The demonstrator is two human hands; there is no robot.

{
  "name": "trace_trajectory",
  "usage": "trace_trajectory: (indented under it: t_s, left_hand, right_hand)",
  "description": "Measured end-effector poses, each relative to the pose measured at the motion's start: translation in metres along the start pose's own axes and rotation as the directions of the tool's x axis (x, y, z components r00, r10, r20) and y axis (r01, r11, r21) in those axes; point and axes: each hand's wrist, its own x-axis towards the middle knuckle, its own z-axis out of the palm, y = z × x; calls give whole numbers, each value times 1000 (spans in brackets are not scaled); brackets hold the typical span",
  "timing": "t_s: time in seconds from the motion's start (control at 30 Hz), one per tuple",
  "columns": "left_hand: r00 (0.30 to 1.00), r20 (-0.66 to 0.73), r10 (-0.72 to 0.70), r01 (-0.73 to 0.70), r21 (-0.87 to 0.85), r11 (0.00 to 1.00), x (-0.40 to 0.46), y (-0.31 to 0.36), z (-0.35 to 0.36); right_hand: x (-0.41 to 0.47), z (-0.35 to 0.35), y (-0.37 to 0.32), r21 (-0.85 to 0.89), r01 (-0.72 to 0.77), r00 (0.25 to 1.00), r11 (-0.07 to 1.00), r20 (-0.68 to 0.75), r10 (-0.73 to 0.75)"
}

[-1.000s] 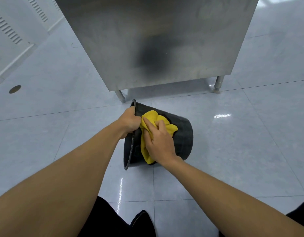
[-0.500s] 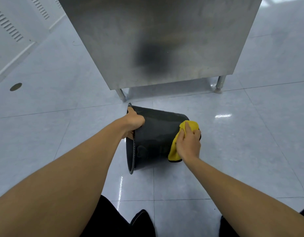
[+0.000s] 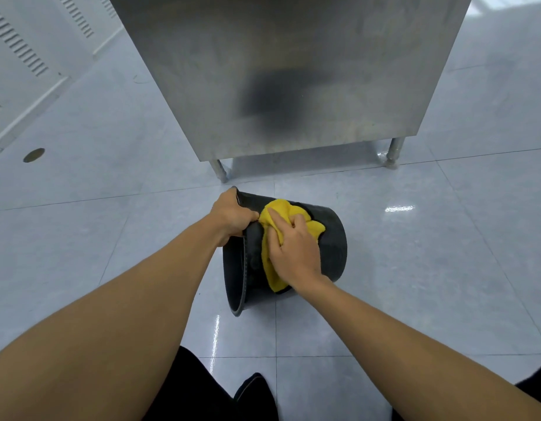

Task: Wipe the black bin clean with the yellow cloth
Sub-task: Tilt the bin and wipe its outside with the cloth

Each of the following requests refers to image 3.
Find person's right hand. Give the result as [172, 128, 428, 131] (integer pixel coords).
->
[266, 208, 324, 294]

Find person's left hand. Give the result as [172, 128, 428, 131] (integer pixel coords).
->
[208, 187, 260, 248]

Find yellow cleaning cloth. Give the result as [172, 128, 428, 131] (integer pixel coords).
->
[257, 198, 327, 293]

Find black round bucket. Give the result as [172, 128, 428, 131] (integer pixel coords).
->
[221, 188, 348, 317]

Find person's left forearm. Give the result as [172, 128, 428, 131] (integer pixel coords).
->
[0, 214, 229, 421]

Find person's right forearm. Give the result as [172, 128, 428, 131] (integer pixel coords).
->
[291, 275, 541, 421]

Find steel table leg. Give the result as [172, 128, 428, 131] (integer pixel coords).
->
[208, 158, 230, 184]
[384, 137, 406, 170]

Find steel table lower shelf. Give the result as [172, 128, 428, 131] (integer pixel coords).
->
[220, 140, 391, 180]

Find person's black shoe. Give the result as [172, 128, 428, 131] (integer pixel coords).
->
[233, 372, 280, 421]

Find stainless steel table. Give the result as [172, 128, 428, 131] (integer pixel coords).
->
[107, 0, 474, 184]

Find person's black trousers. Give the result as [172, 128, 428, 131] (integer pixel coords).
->
[141, 345, 541, 421]

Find white vented cabinet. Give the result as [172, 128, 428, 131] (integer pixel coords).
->
[0, 0, 124, 150]

